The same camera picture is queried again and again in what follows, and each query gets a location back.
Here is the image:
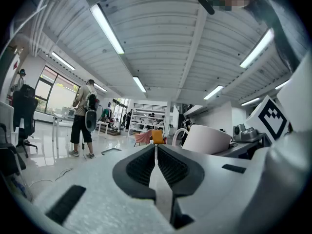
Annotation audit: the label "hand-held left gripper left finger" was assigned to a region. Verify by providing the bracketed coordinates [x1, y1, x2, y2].
[34, 144, 176, 234]

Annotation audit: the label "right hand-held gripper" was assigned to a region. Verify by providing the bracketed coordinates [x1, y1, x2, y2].
[214, 95, 291, 159]

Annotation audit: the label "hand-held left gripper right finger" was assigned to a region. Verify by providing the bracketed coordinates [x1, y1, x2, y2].
[157, 144, 254, 230]

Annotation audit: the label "white cup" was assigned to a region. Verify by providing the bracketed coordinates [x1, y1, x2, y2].
[172, 124, 232, 155]

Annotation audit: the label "orange chair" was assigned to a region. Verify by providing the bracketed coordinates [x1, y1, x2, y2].
[151, 129, 163, 145]

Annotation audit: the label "pink cloth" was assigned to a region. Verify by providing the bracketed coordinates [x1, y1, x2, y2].
[134, 130, 153, 147]

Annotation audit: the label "white work table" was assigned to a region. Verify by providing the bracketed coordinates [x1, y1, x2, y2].
[52, 113, 75, 156]

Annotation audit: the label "white storage shelf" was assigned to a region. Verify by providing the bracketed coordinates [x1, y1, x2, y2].
[127, 108, 166, 137]

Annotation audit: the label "black office chair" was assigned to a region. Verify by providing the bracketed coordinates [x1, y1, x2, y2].
[0, 122, 27, 177]
[12, 83, 39, 158]

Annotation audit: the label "dark framed window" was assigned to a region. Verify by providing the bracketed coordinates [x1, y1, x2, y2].
[35, 66, 81, 114]

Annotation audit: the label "white plastic chair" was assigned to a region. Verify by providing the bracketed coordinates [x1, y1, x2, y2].
[0, 100, 20, 146]

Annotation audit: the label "black head-mounted device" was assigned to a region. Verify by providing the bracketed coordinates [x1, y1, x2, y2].
[197, 0, 215, 16]

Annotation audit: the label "group of ceiling strip lights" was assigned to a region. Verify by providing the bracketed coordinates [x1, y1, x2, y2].
[51, 3, 291, 106]

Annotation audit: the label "white ceiling pipes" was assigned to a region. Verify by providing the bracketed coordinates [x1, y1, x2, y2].
[30, 0, 60, 56]

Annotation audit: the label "silver gripper camera box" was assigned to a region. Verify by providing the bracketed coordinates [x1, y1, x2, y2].
[233, 123, 259, 142]

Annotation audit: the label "white power cable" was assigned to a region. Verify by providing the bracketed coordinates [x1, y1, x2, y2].
[28, 167, 74, 189]

